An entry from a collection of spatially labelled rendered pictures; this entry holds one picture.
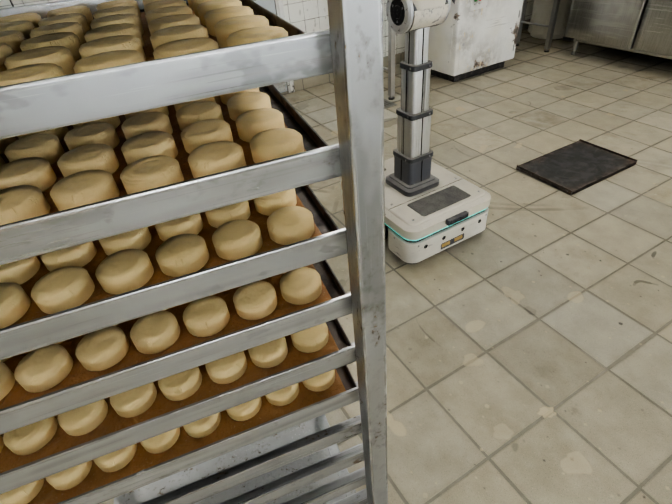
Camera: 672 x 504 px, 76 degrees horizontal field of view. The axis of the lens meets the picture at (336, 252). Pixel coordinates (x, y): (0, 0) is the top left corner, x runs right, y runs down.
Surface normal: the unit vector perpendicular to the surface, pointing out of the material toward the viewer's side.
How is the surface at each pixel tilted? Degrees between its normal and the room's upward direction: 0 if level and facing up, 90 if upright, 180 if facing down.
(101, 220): 90
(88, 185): 0
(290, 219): 0
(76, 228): 90
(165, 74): 90
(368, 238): 90
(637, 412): 0
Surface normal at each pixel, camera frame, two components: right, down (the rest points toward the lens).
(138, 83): 0.36, 0.56
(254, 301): -0.08, -0.78
